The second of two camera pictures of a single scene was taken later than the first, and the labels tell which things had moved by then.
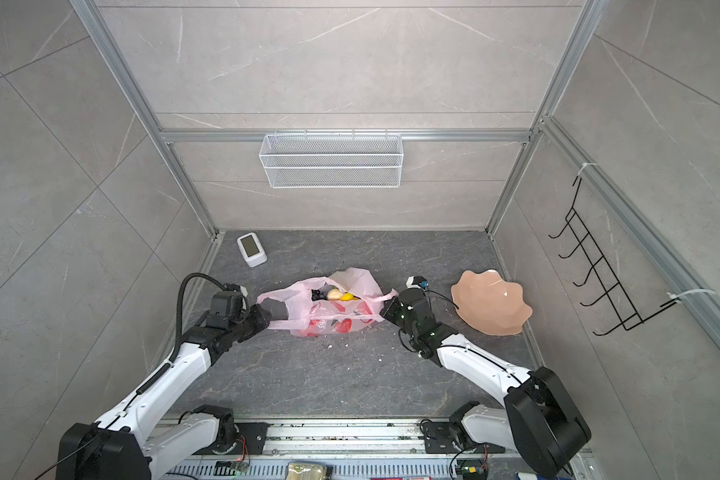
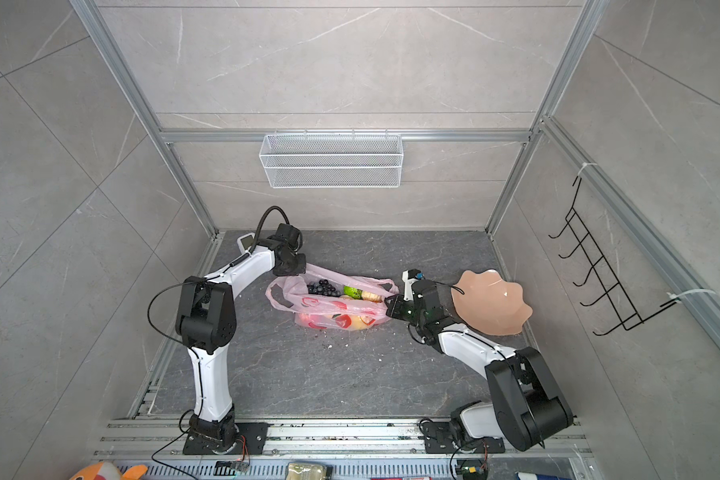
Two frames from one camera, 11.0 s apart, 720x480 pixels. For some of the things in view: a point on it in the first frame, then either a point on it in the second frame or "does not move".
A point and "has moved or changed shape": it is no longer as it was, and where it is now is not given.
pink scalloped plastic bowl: (490, 304) does not move
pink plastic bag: (309, 317) has moved or changed shape
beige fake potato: (334, 294) -> (365, 295)
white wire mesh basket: (331, 161) does not move
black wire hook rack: (602, 273) does not move
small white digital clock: (252, 249) does not move
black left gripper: (261, 318) -> (301, 266)
